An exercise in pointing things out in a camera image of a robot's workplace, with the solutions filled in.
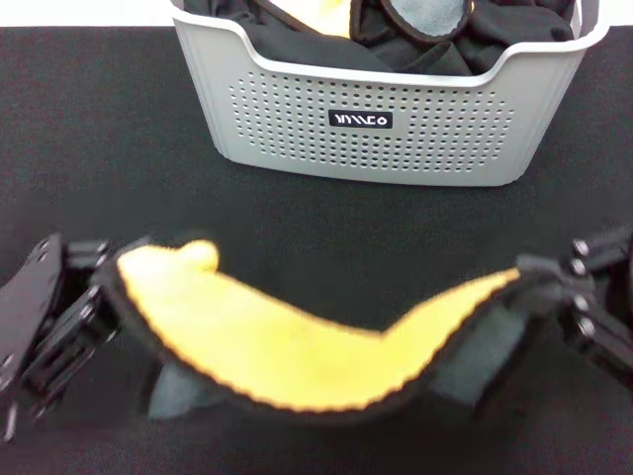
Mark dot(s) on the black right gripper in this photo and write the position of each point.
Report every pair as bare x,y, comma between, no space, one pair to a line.
627,297

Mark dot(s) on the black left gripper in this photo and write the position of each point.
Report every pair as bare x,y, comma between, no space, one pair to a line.
29,297

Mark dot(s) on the yellow grey black-edged towel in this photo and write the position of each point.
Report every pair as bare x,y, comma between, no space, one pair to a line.
277,356

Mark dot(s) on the grey perforated plastic storage box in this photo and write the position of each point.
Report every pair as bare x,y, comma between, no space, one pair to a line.
445,138

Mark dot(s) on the black tablecloth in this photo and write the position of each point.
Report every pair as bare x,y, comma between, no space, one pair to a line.
297,208

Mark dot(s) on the grey towel with black edge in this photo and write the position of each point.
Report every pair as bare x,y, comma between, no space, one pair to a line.
425,17

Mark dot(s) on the folded yellow towel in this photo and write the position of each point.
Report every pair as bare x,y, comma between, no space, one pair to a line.
326,17

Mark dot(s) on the crumpled black cloth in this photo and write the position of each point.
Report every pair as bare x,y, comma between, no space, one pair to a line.
420,57

